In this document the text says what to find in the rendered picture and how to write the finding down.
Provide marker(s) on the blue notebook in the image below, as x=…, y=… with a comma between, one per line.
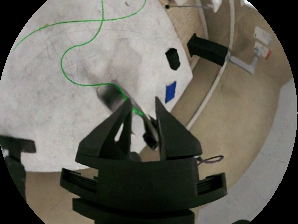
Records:
x=170, y=91

